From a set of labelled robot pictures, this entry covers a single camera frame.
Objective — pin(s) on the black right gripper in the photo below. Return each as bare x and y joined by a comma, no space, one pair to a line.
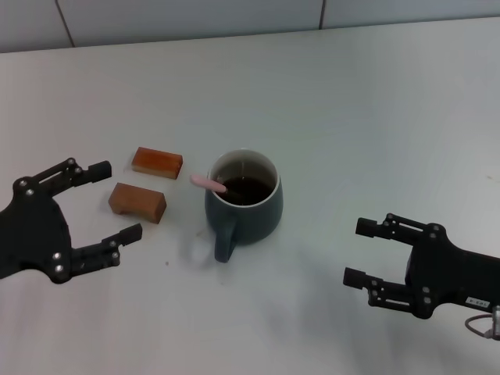
449,273

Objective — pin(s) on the dark coffee liquid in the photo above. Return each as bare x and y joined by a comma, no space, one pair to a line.
254,191

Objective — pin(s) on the grey ceramic cup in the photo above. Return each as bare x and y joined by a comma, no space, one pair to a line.
250,222

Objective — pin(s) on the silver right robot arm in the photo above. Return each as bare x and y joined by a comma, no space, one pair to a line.
497,324

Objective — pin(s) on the light brown arched wooden block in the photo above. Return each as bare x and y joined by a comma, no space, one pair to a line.
136,201

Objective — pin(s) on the reddish brown wooden block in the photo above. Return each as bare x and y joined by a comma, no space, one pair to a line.
156,162

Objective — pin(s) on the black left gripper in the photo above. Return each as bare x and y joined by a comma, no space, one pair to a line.
35,234

